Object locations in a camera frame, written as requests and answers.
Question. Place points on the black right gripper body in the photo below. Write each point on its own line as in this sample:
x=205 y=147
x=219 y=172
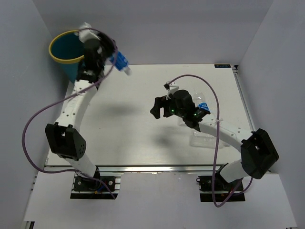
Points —
x=174 y=110

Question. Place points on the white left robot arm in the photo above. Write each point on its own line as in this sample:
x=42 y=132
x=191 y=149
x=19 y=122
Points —
x=64 y=136

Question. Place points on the clear bottle with blue label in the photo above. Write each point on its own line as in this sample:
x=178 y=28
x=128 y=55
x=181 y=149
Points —
x=200 y=101

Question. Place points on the blue table corner sticker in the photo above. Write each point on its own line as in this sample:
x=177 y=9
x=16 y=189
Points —
x=222 y=65

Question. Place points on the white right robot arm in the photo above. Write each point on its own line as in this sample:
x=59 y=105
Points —
x=258 y=153

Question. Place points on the clear unlabelled plastic bottle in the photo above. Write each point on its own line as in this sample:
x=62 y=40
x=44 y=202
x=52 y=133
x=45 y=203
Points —
x=181 y=122

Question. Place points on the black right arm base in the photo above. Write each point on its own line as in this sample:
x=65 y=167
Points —
x=222 y=190

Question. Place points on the crushed clear plastic bottle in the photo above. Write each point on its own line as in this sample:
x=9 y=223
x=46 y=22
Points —
x=198 y=139

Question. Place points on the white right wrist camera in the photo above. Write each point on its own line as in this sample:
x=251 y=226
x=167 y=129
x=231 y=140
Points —
x=171 y=88

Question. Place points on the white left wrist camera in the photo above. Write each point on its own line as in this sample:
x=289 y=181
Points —
x=85 y=33

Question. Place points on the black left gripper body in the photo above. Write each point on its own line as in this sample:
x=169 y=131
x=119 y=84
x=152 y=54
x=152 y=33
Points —
x=106 y=50

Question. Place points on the blue label bottle white cap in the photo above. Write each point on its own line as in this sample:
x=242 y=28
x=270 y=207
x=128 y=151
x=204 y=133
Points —
x=121 y=63

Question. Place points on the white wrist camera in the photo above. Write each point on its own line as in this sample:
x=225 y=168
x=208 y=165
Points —
x=85 y=33
x=171 y=88

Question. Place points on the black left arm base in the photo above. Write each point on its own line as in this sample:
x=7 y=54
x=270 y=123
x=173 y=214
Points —
x=84 y=188

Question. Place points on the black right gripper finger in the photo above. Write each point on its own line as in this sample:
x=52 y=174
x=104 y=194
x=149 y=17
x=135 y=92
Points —
x=156 y=112
x=162 y=102

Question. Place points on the teal bin with yellow rim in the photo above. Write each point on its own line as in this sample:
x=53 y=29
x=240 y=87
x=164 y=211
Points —
x=67 y=50

